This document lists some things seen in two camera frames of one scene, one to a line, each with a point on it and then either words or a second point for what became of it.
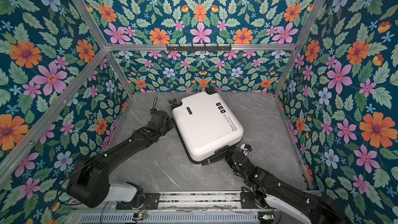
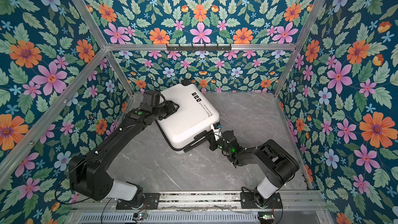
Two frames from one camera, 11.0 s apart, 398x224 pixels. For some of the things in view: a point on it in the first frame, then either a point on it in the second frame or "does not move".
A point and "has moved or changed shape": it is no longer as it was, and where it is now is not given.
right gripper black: x=229 y=159 -> x=210 y=137
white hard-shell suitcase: x=205 y=124 has moved or changed shape
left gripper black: x=170 y=122 -> x=171 y=108
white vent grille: x=169 y=218 does not move
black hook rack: x=198 y=49 does not move
